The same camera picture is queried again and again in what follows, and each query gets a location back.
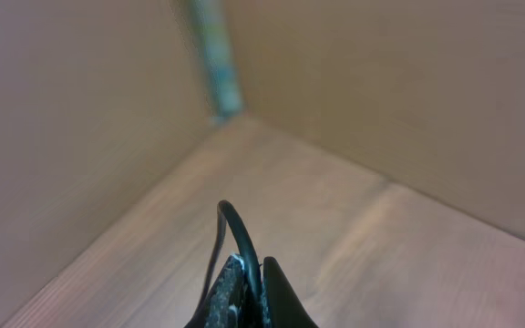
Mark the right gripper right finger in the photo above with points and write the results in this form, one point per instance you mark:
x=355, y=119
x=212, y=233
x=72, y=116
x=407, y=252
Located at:
x=281, y=308

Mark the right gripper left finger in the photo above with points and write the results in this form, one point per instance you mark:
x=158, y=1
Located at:
x=222, y=299

